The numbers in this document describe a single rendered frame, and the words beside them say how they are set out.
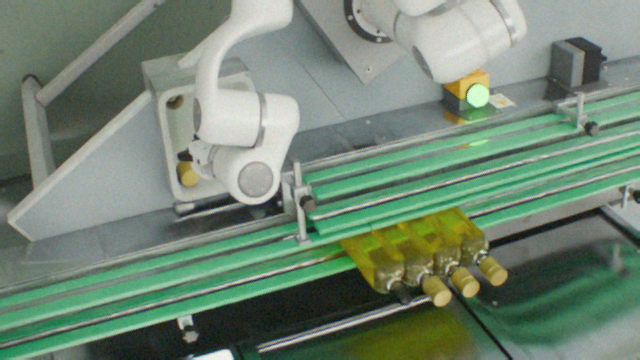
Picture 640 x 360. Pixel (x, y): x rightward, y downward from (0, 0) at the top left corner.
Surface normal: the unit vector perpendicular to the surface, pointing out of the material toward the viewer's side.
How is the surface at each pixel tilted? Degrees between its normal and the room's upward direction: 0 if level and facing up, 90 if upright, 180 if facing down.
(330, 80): 0
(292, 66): 0
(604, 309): 91
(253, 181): 15
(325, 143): 90
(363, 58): 4
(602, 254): 90
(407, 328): 90
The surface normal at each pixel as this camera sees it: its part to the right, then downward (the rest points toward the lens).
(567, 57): -0.93, 0.24
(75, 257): -0.06, -0.86
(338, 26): 0.29, 0.44
